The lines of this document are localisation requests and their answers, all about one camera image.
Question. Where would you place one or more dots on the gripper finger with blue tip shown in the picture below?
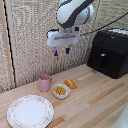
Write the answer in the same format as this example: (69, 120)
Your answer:
(68, 50)
(56, 53)

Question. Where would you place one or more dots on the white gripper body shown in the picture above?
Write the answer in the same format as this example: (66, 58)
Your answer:
(62, 37)

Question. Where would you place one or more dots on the pink mug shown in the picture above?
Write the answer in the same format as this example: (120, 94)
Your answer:
(44, 83)

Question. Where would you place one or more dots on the yellow bread piece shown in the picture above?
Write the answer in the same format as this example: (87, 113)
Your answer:
(70, 83)

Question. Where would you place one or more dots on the yellow food pieces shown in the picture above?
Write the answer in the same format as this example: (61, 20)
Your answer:
(60, 90)

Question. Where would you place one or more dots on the small white bowl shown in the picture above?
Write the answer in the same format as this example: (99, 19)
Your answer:
(61, 94)

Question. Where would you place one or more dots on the white floral-rimmed plate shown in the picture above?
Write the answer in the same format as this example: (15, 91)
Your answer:
(30, 112)

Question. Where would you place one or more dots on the wooden screen post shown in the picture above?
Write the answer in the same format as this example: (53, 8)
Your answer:
(7, 46)

